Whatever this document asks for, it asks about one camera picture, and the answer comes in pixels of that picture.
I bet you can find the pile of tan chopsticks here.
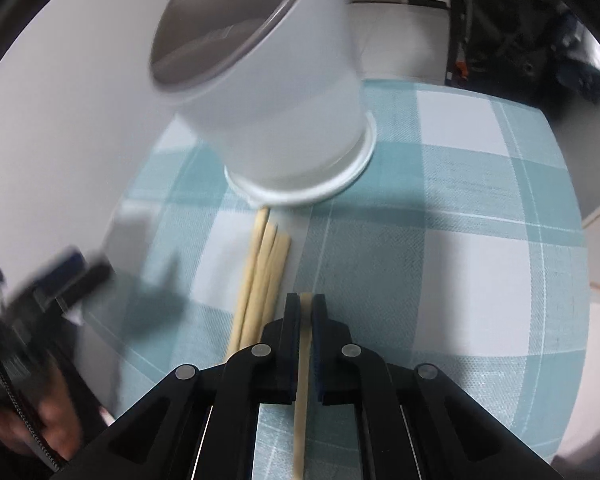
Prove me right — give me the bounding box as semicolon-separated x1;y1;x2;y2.
227;208;292;361

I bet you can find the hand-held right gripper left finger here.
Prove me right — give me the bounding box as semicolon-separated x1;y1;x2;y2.
75;292;301;480

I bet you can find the person's left hand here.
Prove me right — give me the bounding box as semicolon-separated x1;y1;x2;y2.
0;364;82;457

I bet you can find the slim wooden chopstick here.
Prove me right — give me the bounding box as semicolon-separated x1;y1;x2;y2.
292;292;313;480

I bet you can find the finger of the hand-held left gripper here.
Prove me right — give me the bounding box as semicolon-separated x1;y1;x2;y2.
34;247;114;312

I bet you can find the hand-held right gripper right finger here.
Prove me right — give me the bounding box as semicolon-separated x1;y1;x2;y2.
310;294;567;480

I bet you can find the white utensil holder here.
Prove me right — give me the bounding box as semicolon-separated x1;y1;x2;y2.
147;0;378;206

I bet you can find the teal plaid tablecloth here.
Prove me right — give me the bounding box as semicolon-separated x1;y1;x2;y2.
107;77;593;480

